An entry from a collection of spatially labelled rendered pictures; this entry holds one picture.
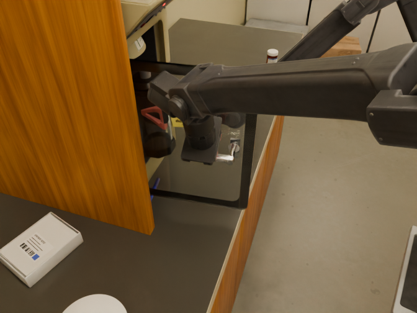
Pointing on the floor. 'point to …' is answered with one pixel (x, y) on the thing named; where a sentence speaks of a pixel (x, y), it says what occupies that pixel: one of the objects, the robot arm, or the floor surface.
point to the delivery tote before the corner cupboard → (278, 25)
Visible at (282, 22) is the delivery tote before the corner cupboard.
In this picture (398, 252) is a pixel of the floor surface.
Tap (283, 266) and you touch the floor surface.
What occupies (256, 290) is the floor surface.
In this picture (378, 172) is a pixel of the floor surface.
